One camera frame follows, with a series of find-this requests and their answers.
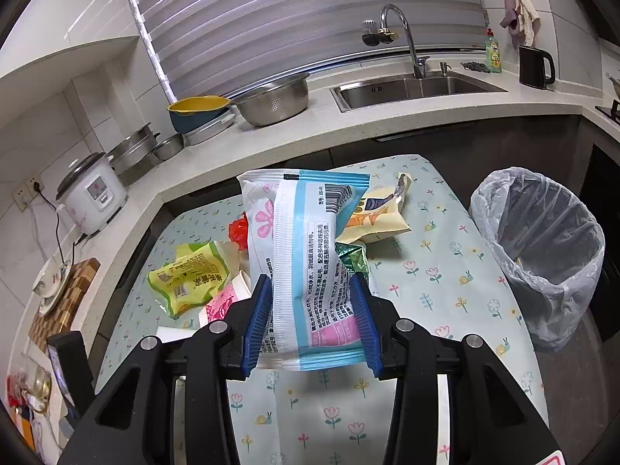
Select striped window blind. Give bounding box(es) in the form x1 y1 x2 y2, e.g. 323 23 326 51
129 0 486 101

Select yellow green snack bag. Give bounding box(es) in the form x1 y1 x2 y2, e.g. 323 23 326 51
147 241 239 319

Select stacked steel pots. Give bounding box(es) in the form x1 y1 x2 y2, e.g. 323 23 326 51
106 123 160 186

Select green foil snack bag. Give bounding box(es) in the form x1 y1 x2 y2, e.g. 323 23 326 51
335 241 371 282

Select blue white pink snack wrapper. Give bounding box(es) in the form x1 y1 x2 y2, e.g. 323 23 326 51
238 169 370 372

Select hanging purple and beige cloths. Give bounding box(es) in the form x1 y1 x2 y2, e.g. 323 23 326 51
500 0 541 49

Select black gas stove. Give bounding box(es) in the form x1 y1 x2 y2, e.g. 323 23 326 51
596 100 620 124

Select yellow and blue colander bowl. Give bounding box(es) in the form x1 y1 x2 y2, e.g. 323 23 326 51
167 96 230 134

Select large steel mixing bowl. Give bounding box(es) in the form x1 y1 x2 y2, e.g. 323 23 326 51
231 72 309 127

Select small steel bowl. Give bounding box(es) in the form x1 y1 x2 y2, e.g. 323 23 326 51
152 133 185 163

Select beige orange snack bag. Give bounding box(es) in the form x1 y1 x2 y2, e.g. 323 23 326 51
336 172 412 245

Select white rice cooker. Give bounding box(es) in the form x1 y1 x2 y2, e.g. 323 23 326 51
56 152 128 235

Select dark scrubber by sink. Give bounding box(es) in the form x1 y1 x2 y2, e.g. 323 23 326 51
462 61 491 74

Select red plastic bag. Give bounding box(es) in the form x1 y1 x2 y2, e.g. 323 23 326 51
228 213 249 251

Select green dish soap bottle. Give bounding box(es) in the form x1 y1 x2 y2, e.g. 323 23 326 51
486 28 502 74

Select stainless steel sink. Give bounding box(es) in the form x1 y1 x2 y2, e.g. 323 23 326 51
330 72 505 112

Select floral patterned tablecloth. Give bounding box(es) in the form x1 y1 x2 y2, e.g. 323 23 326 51
98 155 548 464

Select black electric kettle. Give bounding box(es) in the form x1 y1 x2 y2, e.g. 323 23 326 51
518 45 556 89

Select white box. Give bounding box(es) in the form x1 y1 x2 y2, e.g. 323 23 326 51
155 326 195 343

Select frying pan with lid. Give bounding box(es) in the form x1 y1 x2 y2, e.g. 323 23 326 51
605 71 620 99

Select pink patterned paper cup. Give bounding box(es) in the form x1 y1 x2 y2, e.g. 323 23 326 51
199 270 251 327

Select wooden cutting board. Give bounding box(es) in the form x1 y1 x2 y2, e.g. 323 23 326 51
28 258 100 353

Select trash bin with plastic liner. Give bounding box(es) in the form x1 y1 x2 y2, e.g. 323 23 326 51
470 167 605 351

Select plate on cutting board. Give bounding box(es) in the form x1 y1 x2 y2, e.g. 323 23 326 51
33 257 72 317

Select chrome kitchen faucet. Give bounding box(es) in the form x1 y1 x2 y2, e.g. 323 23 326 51
362 3 428 80

